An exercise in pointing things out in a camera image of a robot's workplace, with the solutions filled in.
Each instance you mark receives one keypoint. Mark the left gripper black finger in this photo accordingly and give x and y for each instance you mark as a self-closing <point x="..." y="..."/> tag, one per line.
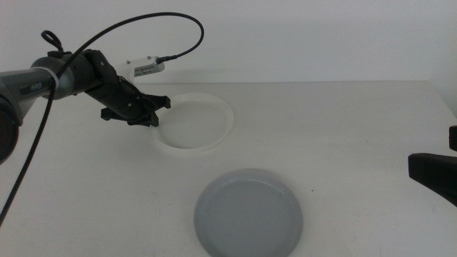
<point x="160" y="101"/>
<point x="148" y="121"/>

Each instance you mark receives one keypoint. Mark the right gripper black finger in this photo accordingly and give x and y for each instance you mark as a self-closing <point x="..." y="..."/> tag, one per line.
<point x="453" y="137"/>
<point x="435" y="171"/>

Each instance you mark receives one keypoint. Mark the white shallow bowl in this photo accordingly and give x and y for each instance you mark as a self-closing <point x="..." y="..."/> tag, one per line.
<point x="196" y="125"/>

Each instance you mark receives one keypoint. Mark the grey shallow bowl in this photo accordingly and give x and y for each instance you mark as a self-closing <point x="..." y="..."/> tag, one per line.
<point x="248" y="214"/>

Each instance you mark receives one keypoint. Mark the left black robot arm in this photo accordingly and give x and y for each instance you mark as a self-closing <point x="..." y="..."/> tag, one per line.
<point x="32" y="84"/>

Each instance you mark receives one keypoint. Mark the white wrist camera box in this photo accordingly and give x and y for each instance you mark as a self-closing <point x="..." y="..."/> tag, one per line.
<point x="148" y="68"/>

